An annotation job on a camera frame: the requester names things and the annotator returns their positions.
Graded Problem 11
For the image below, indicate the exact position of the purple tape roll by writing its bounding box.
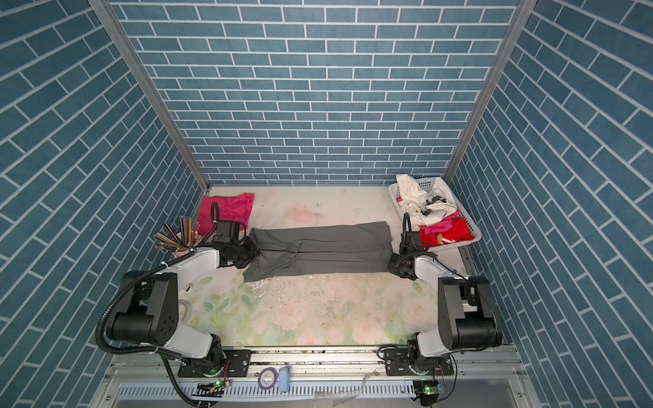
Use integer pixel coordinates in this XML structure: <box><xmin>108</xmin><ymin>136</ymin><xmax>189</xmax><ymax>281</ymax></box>
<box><xmin>258</xmin><ymin>367</ymin><xmax>279</xmax><ymax>391</ymax></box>

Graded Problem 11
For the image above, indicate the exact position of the red t shirt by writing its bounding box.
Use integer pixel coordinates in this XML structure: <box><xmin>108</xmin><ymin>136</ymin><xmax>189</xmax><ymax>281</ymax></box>
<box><xmin>419</xmin><ymin>218</ymin><xmax>474</xmax><ymax>248</ymax></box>

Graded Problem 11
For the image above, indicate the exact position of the light blue small cylinder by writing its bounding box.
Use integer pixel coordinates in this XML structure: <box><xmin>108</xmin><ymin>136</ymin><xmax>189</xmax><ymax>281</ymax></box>
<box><xmin>278</xmin><ymin>367</ymin><xmax>291</xmax><ymax>394</ymax></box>

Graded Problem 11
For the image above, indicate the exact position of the left circuit board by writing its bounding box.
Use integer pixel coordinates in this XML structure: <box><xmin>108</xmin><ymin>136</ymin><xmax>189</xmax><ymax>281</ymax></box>
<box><xmin>193</xmin><ymin>381</ymin><xmax>229</xmax><ymax>399</ymax></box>

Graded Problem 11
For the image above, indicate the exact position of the aluminium front rail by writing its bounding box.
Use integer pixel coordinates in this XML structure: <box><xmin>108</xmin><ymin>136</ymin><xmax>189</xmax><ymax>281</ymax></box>
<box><xmin>89</xmin><ymin>344</ymin><xmax>542</xmax><ymax>408</ymax></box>

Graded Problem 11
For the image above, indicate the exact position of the pink pencil cup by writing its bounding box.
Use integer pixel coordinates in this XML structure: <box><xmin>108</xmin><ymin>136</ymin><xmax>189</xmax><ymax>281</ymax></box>
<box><xmin>188</xmin><ymin>236</ymin><xmax>204</xmax><ymax>251</ymax></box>

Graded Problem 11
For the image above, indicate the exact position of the left black corrugated cable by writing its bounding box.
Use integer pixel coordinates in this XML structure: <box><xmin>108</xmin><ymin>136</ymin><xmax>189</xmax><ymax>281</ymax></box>
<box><xmin>94</xmin><ymin>201</ymin><xmax>221</xmax><ymax>408</ymax></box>

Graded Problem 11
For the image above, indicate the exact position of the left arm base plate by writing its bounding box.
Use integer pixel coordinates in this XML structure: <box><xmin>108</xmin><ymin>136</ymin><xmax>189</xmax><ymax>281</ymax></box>
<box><xmin>178</xmin><ymin>350</ymin><xmax>253</xmax><ymax>378</ymax></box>

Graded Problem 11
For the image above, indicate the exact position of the folded magenta t shirt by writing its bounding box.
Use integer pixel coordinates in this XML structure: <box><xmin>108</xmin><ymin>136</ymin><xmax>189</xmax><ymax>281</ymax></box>
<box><xmin>197</xmin><ymin>193</ymin><xmax>254</xmax><ymax>236</ymax></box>

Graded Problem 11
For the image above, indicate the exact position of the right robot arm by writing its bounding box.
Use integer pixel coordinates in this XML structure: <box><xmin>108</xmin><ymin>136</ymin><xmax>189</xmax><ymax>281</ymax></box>
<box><xmin>389</xmin><ymin>239</ymin><xmax>503</xmax><ymax>373</ymax></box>

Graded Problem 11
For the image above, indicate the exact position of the clear tape roll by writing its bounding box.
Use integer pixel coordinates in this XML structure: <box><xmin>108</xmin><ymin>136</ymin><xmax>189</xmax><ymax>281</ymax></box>
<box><xmin>178</xmin><ymin>300</ymin><xmax>192</xmax><ymax>324</ymax></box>

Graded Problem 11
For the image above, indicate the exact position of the grey t shirt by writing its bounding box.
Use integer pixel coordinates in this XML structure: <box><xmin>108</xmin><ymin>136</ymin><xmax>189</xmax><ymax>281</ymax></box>
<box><xmin>243</xmin><ymin>222</ymin><xmax>393</xmax><ymax>282</ymax></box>

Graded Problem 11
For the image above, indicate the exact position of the coloured pencils bundle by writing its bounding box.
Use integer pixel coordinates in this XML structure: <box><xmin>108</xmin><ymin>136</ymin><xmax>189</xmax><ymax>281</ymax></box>
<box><xmin>154</xmin><ymin>216</ymin><xmax>199</xmax><ymax>253</ymax></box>

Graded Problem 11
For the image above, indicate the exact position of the white plastic laundry basket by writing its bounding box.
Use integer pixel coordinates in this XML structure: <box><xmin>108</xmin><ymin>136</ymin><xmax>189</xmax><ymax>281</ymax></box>
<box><xmin>389</xmin><ymin>177</ymin><xmax>482</xmax><ymax>251</ymax></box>

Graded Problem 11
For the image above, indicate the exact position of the magenta garment in basket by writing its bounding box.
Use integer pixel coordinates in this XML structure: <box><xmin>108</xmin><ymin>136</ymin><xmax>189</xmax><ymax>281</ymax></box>
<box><xmin>420</xmin><ymin>211</ymin><xmax>460</xmax><ymax>235</ymax></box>

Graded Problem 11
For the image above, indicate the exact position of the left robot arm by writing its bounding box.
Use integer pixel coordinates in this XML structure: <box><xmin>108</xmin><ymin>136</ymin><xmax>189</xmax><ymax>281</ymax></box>
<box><xmin>95</xmin><ymin>220</ymin><xmax>258</xmax><ymax>366</ymax></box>

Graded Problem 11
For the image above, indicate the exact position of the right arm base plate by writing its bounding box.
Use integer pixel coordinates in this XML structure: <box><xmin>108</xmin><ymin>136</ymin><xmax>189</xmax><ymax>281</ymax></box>
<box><xmin>376</xmin><ymin>345</ymin><xmax>455</xmax><ymax>377</ymax></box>

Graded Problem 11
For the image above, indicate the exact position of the white t shirt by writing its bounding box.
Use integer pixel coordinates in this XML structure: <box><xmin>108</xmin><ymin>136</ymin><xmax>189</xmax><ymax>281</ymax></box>
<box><xmin>395</xmin><ymin>174</ymin><xmax>458</xmax><ymax>228</ymax></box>

